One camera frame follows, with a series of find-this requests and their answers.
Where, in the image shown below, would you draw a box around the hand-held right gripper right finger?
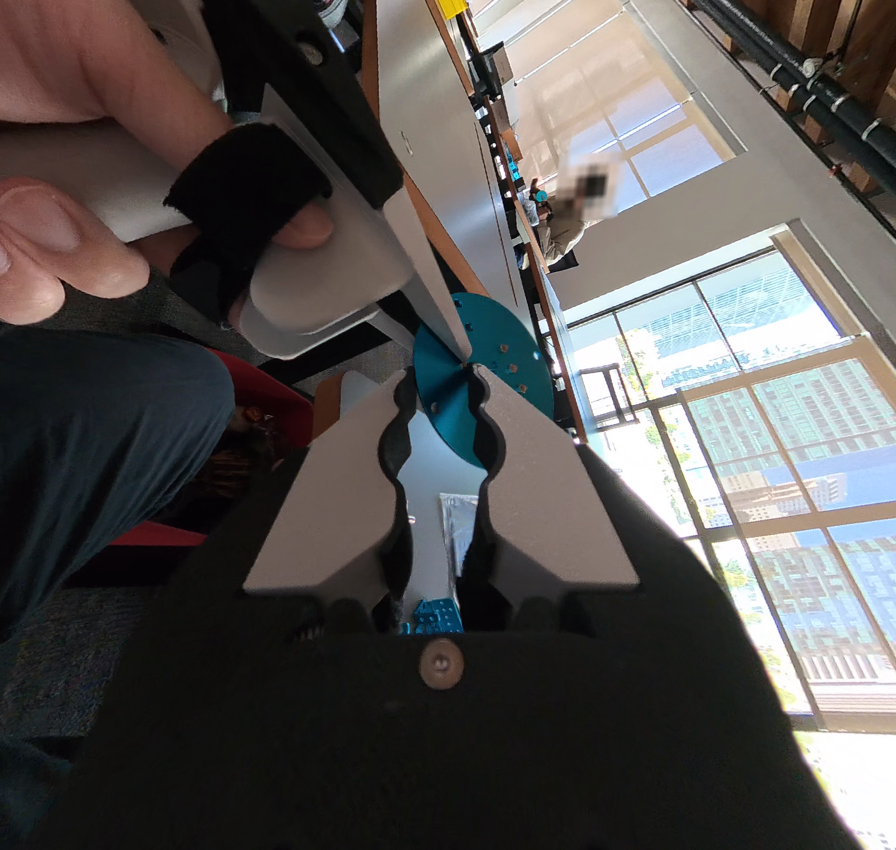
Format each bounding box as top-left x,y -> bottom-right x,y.
461,364 -> 640,633

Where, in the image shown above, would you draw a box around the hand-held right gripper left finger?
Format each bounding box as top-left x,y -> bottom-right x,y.
244,369 -> 419,633

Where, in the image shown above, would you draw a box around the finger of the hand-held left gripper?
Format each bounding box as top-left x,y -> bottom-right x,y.
378,185 -> 474,364

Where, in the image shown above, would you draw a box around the blue round metal plate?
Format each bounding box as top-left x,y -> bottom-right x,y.
413,292 -> 555,469

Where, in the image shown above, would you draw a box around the wood-edged office desk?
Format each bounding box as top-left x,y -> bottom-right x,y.
514,195 -> 590,445

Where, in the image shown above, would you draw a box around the person's left hand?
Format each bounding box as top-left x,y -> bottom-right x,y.
0,0 -> 336,326

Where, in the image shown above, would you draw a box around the large clear plastic bag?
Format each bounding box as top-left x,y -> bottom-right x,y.
440,492 -> 481,578

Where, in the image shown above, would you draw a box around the long grey table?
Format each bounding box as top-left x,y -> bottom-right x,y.
358,0 -> 540,319

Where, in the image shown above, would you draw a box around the black monitor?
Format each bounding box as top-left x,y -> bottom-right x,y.
468,42 -> 506,98

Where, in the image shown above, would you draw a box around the large window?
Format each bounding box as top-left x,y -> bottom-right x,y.
566,248 -> 896,732

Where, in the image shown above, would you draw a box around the person's dark trousers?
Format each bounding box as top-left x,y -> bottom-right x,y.
0,328 -> 235,627

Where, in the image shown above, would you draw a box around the beige roller blind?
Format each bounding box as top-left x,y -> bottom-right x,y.
483,0 -> 746,203

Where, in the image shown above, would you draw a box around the black ceiling pipes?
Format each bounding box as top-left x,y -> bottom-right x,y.
640,0 -> 896,196

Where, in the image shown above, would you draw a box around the blue perforated metal bracket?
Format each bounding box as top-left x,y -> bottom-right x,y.
401,597 -> 464,635

